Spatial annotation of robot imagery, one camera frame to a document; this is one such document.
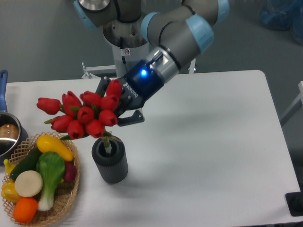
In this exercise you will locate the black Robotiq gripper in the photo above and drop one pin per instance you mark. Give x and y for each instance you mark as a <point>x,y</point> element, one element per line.
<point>138,85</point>

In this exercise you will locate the red tulip bouquet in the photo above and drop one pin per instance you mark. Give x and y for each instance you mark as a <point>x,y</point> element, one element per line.
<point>86,115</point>

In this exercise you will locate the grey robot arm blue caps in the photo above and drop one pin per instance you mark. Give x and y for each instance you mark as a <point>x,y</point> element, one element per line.
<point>150,49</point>

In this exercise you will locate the dark grey ribbed vase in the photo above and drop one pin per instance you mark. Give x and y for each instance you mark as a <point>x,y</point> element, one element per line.
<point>113,168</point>

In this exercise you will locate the purple red radish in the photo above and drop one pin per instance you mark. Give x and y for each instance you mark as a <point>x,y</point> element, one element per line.
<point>70,172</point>

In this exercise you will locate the yellow squash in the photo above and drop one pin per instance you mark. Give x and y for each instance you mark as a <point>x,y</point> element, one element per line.
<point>47,143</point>

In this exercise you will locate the green bok choy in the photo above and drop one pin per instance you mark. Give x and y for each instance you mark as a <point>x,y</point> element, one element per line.
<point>51,167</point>

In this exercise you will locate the woven wicker basket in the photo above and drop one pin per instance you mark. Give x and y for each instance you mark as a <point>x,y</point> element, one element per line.
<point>64,196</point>

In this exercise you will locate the dark green cucumber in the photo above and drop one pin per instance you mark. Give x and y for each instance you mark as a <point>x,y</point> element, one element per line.
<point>26,164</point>

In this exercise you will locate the beige round bun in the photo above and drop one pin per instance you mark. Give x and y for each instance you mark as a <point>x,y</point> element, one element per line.
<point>28,183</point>

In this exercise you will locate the yellow banana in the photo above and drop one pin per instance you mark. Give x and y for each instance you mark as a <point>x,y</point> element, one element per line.
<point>9,167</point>

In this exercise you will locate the yellow bell pepper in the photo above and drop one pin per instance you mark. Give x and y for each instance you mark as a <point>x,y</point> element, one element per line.
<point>9,192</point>

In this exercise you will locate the orange fruit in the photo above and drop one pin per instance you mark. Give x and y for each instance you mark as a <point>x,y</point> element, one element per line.
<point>25,210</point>

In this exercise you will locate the blue plastic bag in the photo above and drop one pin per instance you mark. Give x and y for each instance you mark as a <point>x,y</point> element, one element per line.
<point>283,15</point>

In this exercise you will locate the black device at table edge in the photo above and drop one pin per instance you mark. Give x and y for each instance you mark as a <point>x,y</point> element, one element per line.
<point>295,203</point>

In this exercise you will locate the white metal robot base frame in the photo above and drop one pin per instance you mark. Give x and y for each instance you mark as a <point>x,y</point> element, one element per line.
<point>166,60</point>

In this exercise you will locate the blue handled saucepan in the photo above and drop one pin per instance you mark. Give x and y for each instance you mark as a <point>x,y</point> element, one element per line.
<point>12,132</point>

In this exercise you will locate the white frame at right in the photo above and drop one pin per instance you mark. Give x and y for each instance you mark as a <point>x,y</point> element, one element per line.
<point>294,106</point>

